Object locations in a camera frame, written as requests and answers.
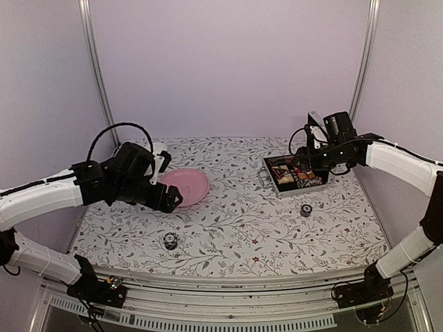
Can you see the left aluminium frame post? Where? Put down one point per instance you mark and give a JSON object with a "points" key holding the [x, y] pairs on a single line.
{"points": [[90, 39]]}

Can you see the aluminium poker case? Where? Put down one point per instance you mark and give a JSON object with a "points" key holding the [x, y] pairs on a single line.
{"points": [[298, 181]]}

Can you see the black triangular dealer badge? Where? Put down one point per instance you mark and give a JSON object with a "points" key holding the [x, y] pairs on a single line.
{"points": [[280, 171]]}

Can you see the right aluminium frame post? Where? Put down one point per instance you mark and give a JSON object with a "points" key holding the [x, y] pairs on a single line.
{"points": [[368, 43]]}

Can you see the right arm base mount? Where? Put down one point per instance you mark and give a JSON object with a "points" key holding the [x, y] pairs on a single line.
{"points": [[360, 297]]}

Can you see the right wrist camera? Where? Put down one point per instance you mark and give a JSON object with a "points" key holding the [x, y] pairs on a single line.
{"points": [[330, 130]]}

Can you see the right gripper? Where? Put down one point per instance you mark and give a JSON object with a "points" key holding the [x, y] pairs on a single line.
{"points": [[312, 163]]}

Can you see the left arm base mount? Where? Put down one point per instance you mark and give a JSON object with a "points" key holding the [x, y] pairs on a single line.
{"points": [[110, 292]]}

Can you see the aluminium frame post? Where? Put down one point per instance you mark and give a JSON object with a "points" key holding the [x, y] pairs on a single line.
{"points": [[90, 39], [368, 43]]}

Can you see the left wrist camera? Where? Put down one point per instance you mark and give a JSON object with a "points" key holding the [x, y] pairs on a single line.
{"points": [[161, 162]]}

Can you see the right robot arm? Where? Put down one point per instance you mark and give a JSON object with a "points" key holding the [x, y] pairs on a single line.
{"points": [[406, 180]]}

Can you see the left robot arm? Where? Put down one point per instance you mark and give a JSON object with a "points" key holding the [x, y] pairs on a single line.
{"points": [[129, 176]]}

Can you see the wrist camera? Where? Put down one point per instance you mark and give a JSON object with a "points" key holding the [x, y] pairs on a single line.
{"points": [[161, 162], [330, 130]]}

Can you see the front aluminium rail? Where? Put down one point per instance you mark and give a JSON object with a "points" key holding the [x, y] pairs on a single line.
{"points": [[285, 303]]}

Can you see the white bowl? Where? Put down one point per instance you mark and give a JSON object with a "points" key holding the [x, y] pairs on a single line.
{"points": [[159, 147]]}

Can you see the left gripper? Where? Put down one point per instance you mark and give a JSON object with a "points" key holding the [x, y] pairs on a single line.
{"points": [[168, 205]]}

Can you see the pink plate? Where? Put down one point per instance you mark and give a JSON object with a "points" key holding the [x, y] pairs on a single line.
{"points": [[192, 184]]}

